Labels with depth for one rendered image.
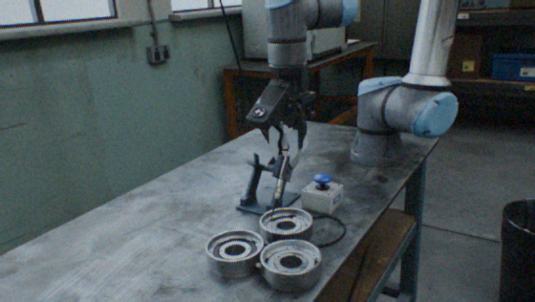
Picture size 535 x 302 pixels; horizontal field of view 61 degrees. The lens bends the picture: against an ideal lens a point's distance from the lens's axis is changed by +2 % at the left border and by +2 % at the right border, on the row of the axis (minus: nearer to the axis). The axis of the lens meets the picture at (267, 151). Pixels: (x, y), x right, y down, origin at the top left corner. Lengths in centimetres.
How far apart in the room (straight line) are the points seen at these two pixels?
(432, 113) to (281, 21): 45
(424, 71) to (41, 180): 186
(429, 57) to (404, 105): 12
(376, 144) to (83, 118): 167
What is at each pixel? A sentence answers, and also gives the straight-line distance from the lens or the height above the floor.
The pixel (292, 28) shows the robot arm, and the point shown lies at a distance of 84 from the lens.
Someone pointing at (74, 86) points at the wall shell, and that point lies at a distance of 246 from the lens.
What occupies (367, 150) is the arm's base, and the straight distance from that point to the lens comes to 125.
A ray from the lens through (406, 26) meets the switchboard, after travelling 456.
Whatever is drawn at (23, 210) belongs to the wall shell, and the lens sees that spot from 241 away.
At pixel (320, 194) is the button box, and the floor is 84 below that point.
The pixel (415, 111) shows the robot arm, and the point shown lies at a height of 98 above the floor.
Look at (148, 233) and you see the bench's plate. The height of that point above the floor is 80.
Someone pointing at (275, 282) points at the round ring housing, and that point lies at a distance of 76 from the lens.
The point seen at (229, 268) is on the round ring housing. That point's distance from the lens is 79.
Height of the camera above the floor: 127
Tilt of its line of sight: 20 degrees down
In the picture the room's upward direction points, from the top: 3 degrees counter-clockwise
